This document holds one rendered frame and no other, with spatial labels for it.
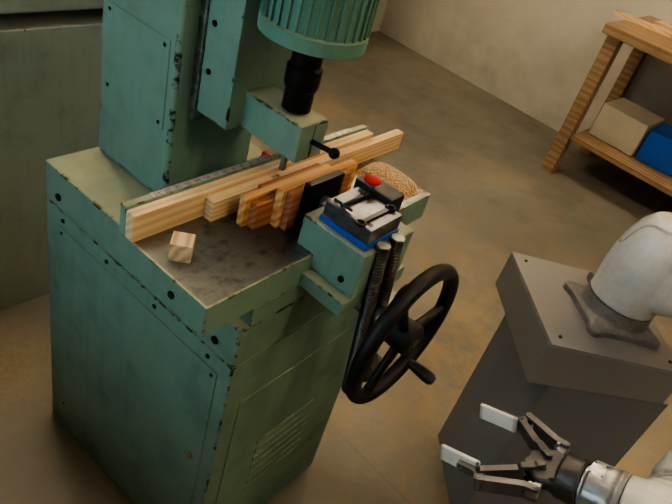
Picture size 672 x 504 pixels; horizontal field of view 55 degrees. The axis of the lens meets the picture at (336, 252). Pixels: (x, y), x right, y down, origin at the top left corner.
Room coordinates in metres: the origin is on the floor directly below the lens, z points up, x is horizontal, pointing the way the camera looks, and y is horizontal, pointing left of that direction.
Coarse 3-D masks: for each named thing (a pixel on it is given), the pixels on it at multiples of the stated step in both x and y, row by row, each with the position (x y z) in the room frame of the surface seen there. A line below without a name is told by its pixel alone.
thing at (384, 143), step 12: (396, 132) 1.32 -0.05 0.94; (360, 144) 1.22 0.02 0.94; (372, 144) 1.23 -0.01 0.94; (384, 144) 1.28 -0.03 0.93; (396, 144) 1.32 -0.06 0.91; (324, 156) 1.12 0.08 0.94; (348, 156) 1.17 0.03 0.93; (360, 156) 1.20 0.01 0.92; (372, 156) 1.25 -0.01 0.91; (288, 168) 1.03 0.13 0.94; (252, 180) 0.96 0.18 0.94; (228, 192) 0.90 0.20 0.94; (240, 192) 0.91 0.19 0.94; (216, 204) 0.86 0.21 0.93; (228, 204) 0.89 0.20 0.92; (204, 216) 0.86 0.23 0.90; (216, 216) 0.87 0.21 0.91
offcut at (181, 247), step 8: (176, 232) 0.76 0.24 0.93; (176, 240) 0.75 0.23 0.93; (184, 240) 0.75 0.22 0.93; (192, 240) 0.76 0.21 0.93; (176, 248) 0.74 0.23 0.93; (184, 248) 0.74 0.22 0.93; (192, 248) 0.74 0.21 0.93; (168, 256) 0.73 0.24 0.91; (176, 256) 0.74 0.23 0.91; (184, 256) 0.74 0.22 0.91
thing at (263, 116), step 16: (256, 96) 1.01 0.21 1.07; (272, 96) 1.03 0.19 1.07; (256, 112) 1.00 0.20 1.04; (272, 112) 0.99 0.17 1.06; (288, 112) 0.99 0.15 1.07; (256, 128) 1.00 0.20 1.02; (272, 128) 0.98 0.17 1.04; (288, 128) 0.96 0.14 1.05; (304, 128) 0.96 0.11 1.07; (320, 128) 0.99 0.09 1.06; (272, 144) 0.98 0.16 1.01; (288, 144) 0.96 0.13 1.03; (304, 144) 0.96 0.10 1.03
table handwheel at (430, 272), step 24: (408, 288) 0.79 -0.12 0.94; (456, 288) 0.93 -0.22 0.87; (384, 312) 0.75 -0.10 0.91; (432, 312) 0.91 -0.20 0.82; (384, 336) 0.73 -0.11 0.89; (408, 336) 0.81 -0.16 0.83; (432, 336) 0.92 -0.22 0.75; (360, 360) 0.71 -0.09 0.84; (384, 360) 0.81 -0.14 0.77; (408, 360) 0.88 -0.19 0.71; (360, 384) 0.71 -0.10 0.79; (384, 384) 0.82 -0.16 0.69
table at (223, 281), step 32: (192, 224) 0.84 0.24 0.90; (224, 224) 0.86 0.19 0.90; (128, 256) 0.75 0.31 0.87; (160, 256) 0.74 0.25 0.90; (192, 256) 0.76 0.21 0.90; (224, 256) 0.78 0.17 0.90; (256, 256) 0.81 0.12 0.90; (288, 256) 0.83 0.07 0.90; (160, 288) 0.71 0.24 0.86; (192, 288) 0.69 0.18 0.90; (224, 288) 0.71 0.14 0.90; (256, 288) 0.75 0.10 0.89; (288, 288) 0.82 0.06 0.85; (320, 288) 0.82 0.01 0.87; (192, 320) 0.67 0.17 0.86; (224, 320) 0.69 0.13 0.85
